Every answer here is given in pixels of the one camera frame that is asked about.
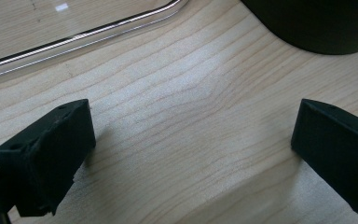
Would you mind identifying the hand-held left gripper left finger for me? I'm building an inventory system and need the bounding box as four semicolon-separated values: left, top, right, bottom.
0;98;97;217

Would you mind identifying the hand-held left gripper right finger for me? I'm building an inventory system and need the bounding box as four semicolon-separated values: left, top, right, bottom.
290;98;358;217

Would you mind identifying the black round container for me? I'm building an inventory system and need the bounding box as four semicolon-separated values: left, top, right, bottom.
241;0;358;56

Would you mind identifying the clear glass tray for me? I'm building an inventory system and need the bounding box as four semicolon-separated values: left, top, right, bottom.
0;0;190;82

